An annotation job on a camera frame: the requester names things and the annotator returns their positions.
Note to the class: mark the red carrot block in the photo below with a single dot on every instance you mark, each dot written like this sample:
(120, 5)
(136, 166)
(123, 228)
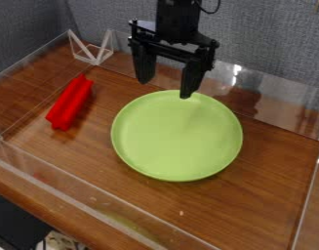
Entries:
(64, 110)

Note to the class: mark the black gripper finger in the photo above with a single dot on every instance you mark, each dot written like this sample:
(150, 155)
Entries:
(193, 76)
(144, 64)

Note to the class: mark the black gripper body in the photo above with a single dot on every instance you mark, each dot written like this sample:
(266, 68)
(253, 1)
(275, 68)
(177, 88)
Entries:
(174, 41)

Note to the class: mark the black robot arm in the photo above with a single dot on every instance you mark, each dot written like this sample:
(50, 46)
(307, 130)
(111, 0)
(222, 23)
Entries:
(182, 12)

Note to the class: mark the green round plate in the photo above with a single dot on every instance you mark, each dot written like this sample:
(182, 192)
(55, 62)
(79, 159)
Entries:
(177, 140)

